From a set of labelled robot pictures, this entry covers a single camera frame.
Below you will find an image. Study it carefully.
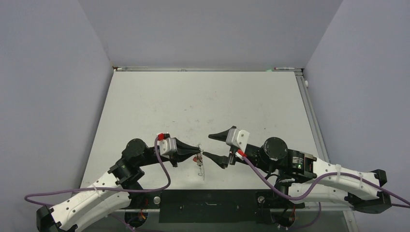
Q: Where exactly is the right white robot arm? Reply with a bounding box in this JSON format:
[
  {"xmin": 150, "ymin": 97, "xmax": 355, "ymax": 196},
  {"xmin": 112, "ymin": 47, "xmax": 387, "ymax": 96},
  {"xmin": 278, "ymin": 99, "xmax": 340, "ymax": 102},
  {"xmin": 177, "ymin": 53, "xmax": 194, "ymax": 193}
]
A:
[{"xmin": 205, "ymin": 126, "xmax": 392, "ymax": 214}]

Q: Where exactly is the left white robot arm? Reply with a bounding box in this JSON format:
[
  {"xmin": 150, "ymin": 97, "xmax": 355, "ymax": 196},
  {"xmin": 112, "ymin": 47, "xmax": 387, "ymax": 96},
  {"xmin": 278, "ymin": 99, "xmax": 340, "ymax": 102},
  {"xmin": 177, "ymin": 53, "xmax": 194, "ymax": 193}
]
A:
[{"xmin": 36, "ymin": 134, "xmax": 202, "ymax": 232}]

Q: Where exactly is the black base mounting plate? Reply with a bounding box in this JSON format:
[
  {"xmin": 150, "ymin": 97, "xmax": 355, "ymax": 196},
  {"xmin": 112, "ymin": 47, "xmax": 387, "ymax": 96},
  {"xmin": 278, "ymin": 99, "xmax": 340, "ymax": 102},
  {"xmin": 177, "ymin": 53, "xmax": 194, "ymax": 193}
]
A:
[{"xmin": 124, "ymin": 189, "xmax": 305, "ymax": 227}]

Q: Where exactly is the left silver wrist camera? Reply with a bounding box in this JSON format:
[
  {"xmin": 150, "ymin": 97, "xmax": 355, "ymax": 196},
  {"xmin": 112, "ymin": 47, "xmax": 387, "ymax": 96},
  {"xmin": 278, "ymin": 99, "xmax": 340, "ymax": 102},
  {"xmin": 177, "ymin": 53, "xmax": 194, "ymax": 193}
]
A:
[{"xmin": 159, "ymin": 138, "xmax": 177, "ymax": 158}]

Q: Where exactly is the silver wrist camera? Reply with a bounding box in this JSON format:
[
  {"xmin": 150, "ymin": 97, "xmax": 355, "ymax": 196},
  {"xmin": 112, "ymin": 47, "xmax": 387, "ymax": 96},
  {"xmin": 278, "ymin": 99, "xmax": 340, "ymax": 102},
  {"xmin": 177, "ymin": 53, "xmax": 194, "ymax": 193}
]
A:
[
  {"xmin": 159, "ymin": 138, "xmax": 177, "ymax": 158},
  {"xmin": 225, "ymin": 128, "xmax": 249, "ymax": 152}
]

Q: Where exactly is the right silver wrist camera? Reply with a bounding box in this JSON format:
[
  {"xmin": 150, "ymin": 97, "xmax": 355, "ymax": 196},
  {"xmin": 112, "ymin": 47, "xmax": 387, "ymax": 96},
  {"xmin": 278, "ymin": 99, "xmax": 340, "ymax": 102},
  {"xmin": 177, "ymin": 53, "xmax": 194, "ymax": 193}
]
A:
[{"xmin": 225, "ymin": 128, "xmax": 249, "ymax": 152}]

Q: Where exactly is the aluminium frame rail right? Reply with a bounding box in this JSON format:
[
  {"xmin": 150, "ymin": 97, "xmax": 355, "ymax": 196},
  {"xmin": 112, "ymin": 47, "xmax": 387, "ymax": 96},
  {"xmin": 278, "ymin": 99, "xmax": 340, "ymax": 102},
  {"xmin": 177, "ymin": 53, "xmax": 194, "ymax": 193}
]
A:
[{"xmin": 295, "ymin": 72, "xmax": 329, "ymax": 161}]

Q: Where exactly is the aluminium frame rail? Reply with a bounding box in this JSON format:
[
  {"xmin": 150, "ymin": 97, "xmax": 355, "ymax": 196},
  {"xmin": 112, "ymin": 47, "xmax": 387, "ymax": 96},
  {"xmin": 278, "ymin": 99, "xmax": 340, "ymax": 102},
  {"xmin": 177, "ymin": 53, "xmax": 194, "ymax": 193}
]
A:
[
  {"xmin": 113, "ymin": 67, "xmax": 303, "ymax": 73},
  {"xmin": 295, "ymin": 72, "xmax": 329, "ymax": 161}
]

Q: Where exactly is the aluminium frame rail back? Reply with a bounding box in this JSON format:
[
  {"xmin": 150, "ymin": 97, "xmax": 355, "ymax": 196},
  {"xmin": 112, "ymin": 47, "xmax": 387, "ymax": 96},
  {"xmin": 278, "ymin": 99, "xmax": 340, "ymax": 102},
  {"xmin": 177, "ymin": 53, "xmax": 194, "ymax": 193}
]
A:
[{"xmin": 113, "ymin": 67, "xmax": 303, "ymax": 73}]

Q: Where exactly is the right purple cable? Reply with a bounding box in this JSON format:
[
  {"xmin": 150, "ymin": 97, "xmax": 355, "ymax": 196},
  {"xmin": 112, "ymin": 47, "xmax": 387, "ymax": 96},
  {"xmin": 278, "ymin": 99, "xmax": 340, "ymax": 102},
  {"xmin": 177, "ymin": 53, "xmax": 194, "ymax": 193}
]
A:
[{"xmin": 237, "ymin": 149, "xmax": 410, "ymax": 209}]

